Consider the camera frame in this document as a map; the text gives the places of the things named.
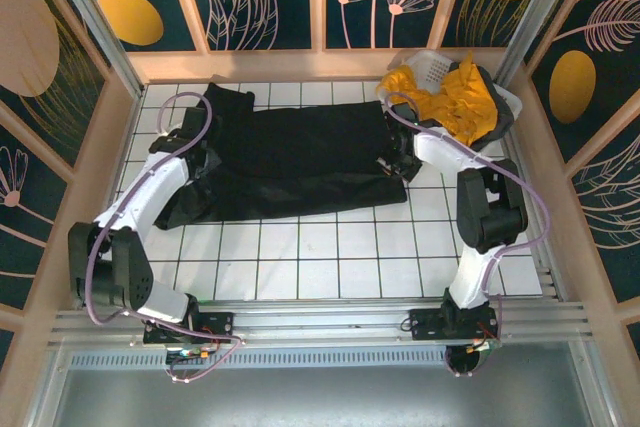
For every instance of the black t-shirt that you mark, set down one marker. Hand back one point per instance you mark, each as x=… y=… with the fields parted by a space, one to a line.
x=310 y=157

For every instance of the white plastic laundry basket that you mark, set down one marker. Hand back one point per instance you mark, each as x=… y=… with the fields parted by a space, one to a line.
x=432 y=67

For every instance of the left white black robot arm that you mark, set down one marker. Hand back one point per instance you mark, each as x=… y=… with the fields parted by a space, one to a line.
x=150 y=187

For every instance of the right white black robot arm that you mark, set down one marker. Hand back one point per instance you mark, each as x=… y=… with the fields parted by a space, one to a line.
x=445 y=152

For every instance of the yellow t-shirt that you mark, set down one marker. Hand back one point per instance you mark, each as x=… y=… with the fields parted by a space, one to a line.
x=460 y=102

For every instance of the dark grey t-shirt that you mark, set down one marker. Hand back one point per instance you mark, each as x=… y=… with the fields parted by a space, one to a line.
x=505 y=112

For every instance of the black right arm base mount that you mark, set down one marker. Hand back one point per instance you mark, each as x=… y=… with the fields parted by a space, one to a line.
x=425 y=322

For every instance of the aluminium frame post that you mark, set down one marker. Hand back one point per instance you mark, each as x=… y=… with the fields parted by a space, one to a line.
x=95 y=22
x=537 y=17

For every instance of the aluminium rail beam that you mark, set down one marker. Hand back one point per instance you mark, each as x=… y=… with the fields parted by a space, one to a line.
x=320 y=314

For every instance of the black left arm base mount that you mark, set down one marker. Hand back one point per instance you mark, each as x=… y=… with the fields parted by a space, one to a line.
x=215 y=322

